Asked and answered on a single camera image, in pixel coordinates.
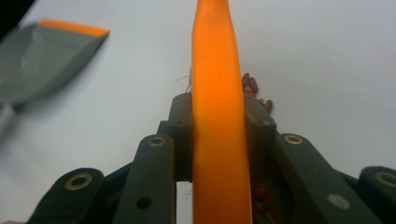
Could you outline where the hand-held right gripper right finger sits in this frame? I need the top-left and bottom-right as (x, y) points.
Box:
(244, 94), (277, 181)

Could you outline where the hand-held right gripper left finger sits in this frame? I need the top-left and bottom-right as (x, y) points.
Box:
(158, 92), (194, 183)

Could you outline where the orange and grey hand brush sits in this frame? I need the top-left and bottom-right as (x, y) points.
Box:
(176, 0), (254, 224)

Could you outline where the grey dustpan with orange lip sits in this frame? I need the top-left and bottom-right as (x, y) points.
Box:
(0, 18), (111, 108)

